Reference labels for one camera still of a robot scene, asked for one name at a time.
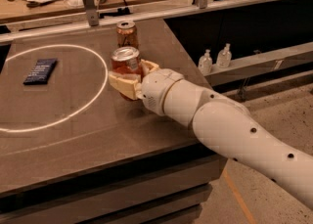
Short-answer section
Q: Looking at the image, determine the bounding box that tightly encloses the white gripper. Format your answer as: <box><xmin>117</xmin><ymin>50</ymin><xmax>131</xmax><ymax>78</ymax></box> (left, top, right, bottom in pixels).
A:
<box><xmin>109</xmin><ymin>59</ymin><xmax>184</xmax><ymax>115</ymax></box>

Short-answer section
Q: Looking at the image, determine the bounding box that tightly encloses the red coke can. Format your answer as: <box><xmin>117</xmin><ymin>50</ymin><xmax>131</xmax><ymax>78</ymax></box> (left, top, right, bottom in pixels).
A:
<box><xmin>110</xmin><ymin>46</ymin><xmax>144</xmax><ymax>102</ymax></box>

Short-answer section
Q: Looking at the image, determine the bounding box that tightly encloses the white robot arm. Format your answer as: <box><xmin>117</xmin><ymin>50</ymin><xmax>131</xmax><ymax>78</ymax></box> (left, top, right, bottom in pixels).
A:
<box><xmin>109</xmin><ymin>61</ymin><xmax>313</xmax><ymax>208</ymax></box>

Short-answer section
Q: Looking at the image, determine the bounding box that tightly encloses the gold LaCroix can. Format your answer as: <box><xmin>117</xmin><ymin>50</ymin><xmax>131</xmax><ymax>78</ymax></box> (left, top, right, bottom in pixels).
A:
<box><xmin>116</xmin><ymin>21</ymin><xmax>139</xmax><ymax>48</ymax></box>

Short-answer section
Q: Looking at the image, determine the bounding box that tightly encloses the clear sanitizer bottle right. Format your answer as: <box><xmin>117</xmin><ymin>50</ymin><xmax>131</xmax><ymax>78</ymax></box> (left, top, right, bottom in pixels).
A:
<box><xmin>216</xmin><ymin>43</ymin><xmax>232</xmax><ymax>68</ymax></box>

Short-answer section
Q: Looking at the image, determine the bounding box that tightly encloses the dark blue snack bar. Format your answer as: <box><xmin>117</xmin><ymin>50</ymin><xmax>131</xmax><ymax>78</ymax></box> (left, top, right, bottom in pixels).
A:
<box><xmin>23</xmin><ymin>59</ymin><xmax>58</xmax><ymax>85</ymax></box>

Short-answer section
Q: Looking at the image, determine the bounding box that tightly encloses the grey counter drawer cabinet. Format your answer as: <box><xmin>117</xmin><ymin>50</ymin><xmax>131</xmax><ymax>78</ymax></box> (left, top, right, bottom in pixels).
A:
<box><xmin>1</xmin><ymin>144</ymin><xmax>227</xmax><ymax>224</ymax></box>

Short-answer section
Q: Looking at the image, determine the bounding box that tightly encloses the grey metal post left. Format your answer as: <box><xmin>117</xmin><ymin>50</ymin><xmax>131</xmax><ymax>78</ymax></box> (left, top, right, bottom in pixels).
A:
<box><xmin>82</xmin><ymin>0</ymin><xmax>99</xmax><ymax>26</ymax></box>

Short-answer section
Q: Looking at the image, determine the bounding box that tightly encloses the grey metal rail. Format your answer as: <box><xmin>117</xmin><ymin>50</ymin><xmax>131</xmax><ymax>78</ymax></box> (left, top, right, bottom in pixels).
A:
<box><xmin>0</xmin><ymin>0</ymin><xmax>281</xmax><ymax>45</ymax></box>

